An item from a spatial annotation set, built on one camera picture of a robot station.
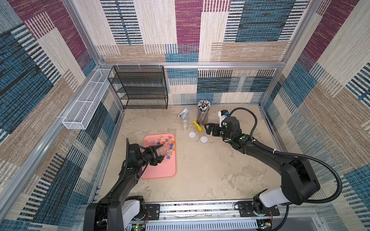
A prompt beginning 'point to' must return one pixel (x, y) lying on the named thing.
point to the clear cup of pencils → (203, 107)
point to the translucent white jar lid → (191, 134)
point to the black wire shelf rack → (140, 87)
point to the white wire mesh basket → (78, 116)
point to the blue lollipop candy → (158, 143)
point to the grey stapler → (185, 112)
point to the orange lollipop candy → (164, 142)
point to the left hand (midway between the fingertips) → (165, 146)
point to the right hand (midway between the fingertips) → (212, 127)
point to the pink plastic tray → (166, 167)
